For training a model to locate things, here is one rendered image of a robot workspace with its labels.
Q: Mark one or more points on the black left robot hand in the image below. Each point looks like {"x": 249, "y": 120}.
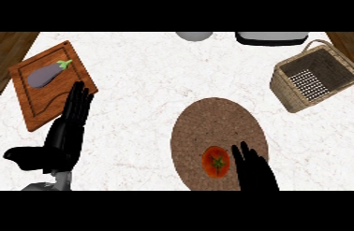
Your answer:
{"x": 66, "y": 132}

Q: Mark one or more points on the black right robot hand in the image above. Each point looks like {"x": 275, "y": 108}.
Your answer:
{"x": 254, "y": 172}

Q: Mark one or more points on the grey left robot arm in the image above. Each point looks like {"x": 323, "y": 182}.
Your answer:
{"x": 52, "y": 182}

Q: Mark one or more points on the red tomato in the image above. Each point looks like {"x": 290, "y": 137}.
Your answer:
{"x": 215, "y": 161}

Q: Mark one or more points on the brown round woven placemat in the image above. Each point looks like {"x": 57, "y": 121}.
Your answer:
{"x": 212, "y": 125}

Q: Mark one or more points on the tan wicker basket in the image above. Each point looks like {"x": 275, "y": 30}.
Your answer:
{"x": 312, "y": 79}

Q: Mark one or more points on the brown wooden cutting board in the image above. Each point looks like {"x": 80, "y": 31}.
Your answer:
{"x": 43, "y": 94}

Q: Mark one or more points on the purple eggplant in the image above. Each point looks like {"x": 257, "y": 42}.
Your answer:
{"x": 46, "y": 74}

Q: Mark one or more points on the grey round object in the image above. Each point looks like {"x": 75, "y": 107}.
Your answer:
{"x": 194, "y": 36}

